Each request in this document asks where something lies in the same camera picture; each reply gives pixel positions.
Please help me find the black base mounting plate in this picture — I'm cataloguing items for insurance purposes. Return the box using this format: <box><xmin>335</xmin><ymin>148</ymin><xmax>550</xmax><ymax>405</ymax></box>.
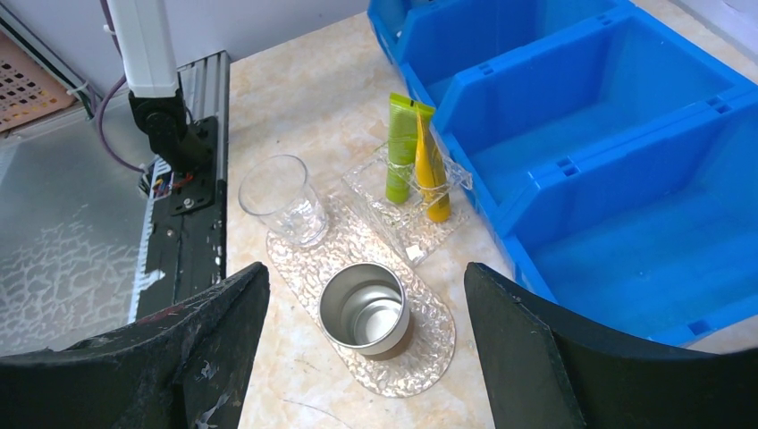
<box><xmin>129</xmin><ymin>116</ymin><xmax>228</xmax><ymax>322</ymax></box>

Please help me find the silver metal cup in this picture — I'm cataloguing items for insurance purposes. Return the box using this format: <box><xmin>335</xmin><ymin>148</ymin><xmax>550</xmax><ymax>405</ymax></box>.
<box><xmin>317</xmin><ymin>262</ymin><xmax>411</xmax><ymax>358</ymax></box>

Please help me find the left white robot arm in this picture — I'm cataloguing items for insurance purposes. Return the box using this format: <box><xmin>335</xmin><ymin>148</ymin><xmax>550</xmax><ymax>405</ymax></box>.
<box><xmin>106</xmin><ymin>1</ymin><xmax>212</xmax><ymax>173</ymax></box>

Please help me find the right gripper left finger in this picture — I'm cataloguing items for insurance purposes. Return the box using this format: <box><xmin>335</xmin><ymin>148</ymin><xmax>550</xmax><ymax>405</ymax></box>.
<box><xmin>1</xmin><ymin>263</ymin><xmax>270</xmax><ymax>428</ymax></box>

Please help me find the orange yellow small tube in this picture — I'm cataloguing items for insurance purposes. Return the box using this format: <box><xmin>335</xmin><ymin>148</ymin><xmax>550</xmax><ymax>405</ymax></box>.
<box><xmin>415</xmin><ymin>107</ymin><xmax>451</xmax><ymax>223</ymax></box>

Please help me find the red perforated basket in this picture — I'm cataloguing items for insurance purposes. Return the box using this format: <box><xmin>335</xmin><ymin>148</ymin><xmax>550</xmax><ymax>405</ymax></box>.
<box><xmin>1</xmin><ymin>33</ymin><xmax>77</xmax><ymax>132</ymax></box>

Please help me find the blue divided plastic bin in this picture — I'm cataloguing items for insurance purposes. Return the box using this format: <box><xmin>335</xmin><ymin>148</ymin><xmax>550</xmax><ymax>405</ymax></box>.
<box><xmin>367</xmin><ymin>1</ymin><xmax>757</xmax><ymax>345</ymax></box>

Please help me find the aluminium frame rail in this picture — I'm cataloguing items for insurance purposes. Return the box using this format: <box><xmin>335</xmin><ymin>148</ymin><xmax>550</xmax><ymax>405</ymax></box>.
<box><xmin>149</xmin><ymin>51</ymin><xmax>231</xmax><ymax>184</ymax></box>

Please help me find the clear glass cup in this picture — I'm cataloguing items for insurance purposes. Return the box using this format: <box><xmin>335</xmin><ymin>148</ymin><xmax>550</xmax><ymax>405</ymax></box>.
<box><xmin>238</xmin><ymin>154</ymin><xmax>328</xmax><ymax>247</ymax></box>

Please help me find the clear textured square tray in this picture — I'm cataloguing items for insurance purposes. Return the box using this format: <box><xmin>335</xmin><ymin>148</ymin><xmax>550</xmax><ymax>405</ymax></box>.
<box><xmin>341</xmin><ymin>144</ymin><xmax>473</xmax><ymax>267</ymax></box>

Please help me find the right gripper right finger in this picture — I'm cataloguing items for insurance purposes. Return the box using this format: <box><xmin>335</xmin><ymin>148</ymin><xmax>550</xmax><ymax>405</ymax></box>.
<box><xmin>464</xmin><ymin>263</ymin><xmax>757</xmax><ymax>428</ymax></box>

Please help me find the yellow green tube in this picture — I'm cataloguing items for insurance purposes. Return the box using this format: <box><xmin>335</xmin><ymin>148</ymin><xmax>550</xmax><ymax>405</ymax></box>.
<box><xmin>385</xmin><ymin>93</ymin><xmax>435</xmax><ymax>204</ymax></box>

